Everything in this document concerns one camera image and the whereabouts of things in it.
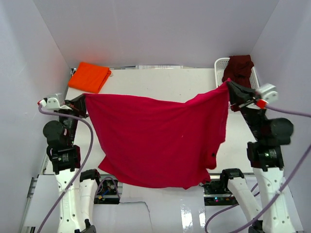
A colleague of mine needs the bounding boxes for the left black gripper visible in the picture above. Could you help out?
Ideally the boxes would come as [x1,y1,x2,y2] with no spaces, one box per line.
[59,94,88,144]

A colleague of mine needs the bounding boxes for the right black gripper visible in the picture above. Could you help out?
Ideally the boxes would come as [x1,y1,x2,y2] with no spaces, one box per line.
[225,79,266,140]

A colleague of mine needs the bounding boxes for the bright red t shirt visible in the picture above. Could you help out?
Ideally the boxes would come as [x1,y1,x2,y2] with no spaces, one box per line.
[86,84,229,189]

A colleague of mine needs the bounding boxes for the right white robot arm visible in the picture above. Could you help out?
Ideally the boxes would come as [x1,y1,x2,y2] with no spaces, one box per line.
[219,81,296,233]

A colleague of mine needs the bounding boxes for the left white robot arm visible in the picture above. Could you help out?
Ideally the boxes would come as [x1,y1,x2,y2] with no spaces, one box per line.
[38,93,103,233]

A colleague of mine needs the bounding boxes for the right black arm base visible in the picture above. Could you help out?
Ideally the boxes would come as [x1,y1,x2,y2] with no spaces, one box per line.
[200,180,238,206]

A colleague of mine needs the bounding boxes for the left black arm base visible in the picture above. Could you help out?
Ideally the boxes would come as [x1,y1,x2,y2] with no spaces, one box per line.
[94,176,121,204]

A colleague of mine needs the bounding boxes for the dark maroon t shirt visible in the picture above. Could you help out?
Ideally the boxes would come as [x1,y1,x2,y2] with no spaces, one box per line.
[222,55,254,88]

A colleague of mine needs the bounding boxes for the folded orange t shirt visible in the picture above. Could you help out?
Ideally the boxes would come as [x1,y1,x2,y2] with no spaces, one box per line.
[68,62,112,94]

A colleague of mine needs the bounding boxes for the white plastic basket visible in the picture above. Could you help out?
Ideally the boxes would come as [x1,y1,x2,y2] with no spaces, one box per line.
[214,57,259,89]

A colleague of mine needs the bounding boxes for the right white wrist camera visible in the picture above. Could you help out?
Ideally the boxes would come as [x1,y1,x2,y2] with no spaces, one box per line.
[255,83,278,109]

